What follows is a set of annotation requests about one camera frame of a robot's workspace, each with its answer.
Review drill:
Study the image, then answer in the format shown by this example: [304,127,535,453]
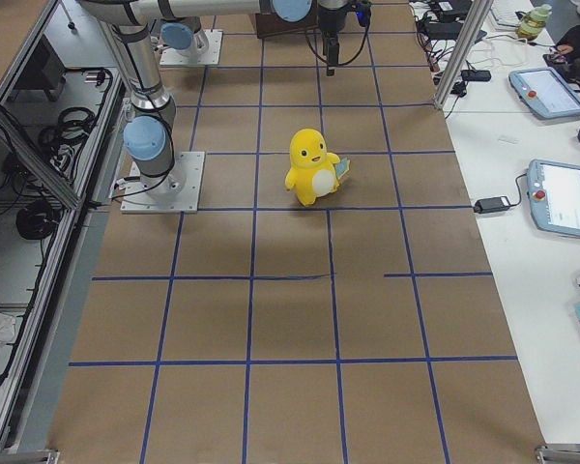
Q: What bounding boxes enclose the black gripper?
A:
[317,0,349,76]

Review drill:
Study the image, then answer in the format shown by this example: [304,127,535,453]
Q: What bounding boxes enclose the dark brown wooden drawer cabinet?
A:
[249,11,317,39]

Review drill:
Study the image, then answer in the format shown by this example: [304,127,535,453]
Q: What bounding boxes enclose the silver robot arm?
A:
[159,16,209,55]
[82,0,312,114]

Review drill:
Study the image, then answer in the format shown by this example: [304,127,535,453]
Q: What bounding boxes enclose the yellow plush penguin toy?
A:
[284,129,350,207]

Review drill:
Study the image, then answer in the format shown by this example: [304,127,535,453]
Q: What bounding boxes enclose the small black device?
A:
[460,70,492,82]

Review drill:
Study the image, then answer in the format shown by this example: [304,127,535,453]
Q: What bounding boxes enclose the black power adapter brick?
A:
[473,196,512,215]

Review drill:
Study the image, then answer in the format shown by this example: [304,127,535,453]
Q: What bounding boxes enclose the green water bottle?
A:
[515,4,552,41]

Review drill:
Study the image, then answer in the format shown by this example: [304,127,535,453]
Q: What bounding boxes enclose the far teach pendant tablet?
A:
[508,68,580,119]

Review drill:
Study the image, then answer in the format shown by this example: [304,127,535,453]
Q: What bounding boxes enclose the teach pendant tablet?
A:
[526,159,580,238]
[508,68,580,119]

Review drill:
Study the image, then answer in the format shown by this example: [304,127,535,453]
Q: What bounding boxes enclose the near teach pendant tablet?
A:
[526,159,580,238]

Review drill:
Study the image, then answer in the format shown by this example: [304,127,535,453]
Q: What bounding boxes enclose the aluminium frame post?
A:
[433,0,493,109]

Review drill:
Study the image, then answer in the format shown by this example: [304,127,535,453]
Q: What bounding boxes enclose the aluminium side rack frame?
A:
[0,1,125,452]

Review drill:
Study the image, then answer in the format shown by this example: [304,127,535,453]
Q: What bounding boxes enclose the coiled black cables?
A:
[37,105,101,156]

